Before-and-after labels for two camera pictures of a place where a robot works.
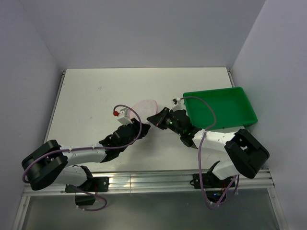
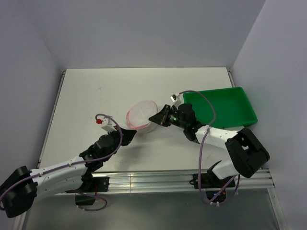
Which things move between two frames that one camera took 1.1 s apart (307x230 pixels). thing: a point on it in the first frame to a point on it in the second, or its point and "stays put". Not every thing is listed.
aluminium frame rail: x=164 y=181 stays put
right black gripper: x=158 y=119 to x=161 y=117
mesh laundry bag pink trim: x=145 y=109 stays put
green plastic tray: x=232 y=105 stays put
